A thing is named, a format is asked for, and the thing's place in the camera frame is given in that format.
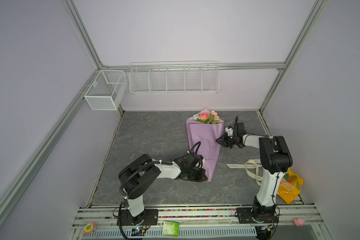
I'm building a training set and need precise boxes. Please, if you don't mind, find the green small packet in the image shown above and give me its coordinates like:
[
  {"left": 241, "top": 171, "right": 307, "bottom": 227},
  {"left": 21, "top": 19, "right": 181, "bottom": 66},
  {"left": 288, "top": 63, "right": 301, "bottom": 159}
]
[{"left": 162, "top": 221, "right": 180, "bottom": 237}]

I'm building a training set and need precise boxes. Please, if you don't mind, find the aluminium enclosure frame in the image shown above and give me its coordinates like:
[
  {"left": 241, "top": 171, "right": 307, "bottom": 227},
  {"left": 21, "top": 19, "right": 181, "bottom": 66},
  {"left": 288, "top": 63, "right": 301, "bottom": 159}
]
[{"left": 0, "top": 1, "right": 314, "bottom": 199}]

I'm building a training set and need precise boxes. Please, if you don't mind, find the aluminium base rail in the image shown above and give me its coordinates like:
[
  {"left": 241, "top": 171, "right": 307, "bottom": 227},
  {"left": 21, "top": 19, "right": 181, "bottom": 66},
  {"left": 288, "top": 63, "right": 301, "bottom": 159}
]
[{"left": 72, "top": 205, "right": 324, "bottom": 229}]

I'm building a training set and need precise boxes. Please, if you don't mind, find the pink purple wrapping paper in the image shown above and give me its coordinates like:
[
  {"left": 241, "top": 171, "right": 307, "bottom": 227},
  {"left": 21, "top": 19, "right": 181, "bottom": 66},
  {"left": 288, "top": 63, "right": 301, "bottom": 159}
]
[{"left": 186, "top": 109, "right": 225, "bottom": 182}]

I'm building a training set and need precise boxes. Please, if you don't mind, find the pink green round toy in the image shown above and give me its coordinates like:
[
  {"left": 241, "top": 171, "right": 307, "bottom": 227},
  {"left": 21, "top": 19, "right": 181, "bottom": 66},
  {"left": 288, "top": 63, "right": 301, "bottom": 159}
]
[{"left": 83, "top": 222, "right": 97, "bottom": 237}]

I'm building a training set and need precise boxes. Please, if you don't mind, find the white fake rose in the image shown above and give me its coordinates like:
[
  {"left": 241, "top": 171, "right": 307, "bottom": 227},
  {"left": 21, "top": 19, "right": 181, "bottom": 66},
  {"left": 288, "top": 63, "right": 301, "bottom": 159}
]
[{"left": 193, "top": 114, "right": 201, "bottom": 122}]

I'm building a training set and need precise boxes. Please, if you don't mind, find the white mesh box basket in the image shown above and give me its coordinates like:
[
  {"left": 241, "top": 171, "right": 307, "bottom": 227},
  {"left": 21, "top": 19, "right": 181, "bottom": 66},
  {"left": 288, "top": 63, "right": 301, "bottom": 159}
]
[{"left": 84, "top": 70, "right": 128, "bottom": 111}]

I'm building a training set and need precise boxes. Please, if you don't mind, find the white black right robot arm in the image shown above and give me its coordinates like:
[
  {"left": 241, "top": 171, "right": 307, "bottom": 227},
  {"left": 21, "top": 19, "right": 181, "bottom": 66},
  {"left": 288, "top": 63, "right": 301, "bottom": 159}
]
[{"left": 216, "top": 123, "right": 293, "bottom": 224}]

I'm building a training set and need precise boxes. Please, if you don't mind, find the red pink fake rose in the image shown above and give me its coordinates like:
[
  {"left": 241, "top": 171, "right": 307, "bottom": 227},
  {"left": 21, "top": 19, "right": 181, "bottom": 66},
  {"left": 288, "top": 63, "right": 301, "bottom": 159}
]
[{"left": 198, "top": 113, "right": 209, "bottom": 122}]

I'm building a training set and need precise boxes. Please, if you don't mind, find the small pink pig toy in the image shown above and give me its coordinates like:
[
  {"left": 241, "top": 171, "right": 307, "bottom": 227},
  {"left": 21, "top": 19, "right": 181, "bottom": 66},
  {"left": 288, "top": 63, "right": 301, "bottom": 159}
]
[{"left": 293, "top": 218, "right": 306, "bottom": 227}]

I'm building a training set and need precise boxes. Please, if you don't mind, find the white wire shelf basket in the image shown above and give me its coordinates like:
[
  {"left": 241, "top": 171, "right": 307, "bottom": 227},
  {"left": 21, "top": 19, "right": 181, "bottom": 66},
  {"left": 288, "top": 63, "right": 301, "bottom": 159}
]
[{"left": 129, "top": 61, "right": 220, "bottom": 94}]

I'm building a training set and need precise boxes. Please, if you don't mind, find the white vented cable duct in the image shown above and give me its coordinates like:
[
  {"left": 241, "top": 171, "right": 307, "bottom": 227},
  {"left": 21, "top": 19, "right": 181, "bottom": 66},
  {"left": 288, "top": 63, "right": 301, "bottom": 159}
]
[{"left": 82, "top": 226, "right": 257, "bottom": 240}]

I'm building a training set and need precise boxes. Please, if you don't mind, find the cream printed ribbon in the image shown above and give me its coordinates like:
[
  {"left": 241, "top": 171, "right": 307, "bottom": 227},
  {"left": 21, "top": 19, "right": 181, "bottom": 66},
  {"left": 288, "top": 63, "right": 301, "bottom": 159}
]
[{"left": 227, "top": 159, "right": 263, "bottom": 186}]

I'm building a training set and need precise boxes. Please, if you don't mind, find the yellow snack bag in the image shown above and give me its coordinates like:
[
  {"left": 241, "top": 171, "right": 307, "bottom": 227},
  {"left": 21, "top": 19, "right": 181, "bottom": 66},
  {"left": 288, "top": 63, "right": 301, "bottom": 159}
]
[{"left": 278, "top": 168, "right": 304, "bottom": 204}]

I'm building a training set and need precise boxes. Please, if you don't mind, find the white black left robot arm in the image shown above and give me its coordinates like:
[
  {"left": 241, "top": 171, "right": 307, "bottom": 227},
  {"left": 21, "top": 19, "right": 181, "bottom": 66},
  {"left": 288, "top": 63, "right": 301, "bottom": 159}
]
[{"left": 117, "top": 142, "right": 208, "bottom": 226}]

